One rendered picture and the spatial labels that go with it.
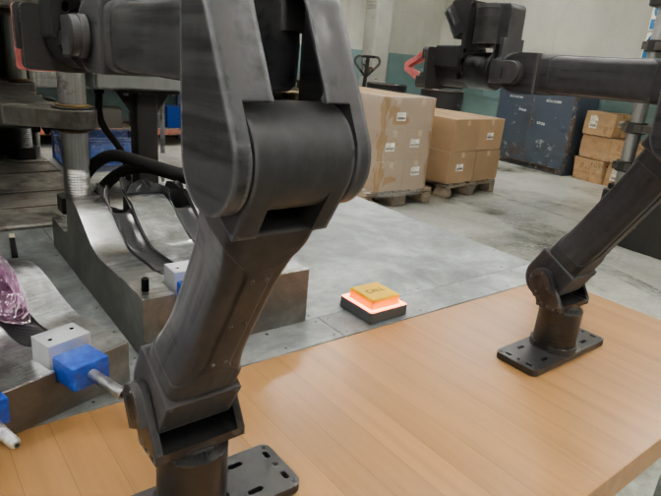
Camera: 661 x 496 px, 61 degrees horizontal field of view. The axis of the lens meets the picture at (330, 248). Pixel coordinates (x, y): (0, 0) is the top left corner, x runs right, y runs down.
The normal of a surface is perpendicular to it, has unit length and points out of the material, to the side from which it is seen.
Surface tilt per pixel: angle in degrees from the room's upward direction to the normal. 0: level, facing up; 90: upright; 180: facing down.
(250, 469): 0
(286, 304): 90
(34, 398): 90
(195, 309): 92
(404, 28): 90
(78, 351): 0
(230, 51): 63
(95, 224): 28
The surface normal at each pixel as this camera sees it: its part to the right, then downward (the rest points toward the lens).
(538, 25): -0.84, 0.11
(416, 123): 0.59, 0.15
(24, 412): 0.81, 0.25
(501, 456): 0.08, -0.94
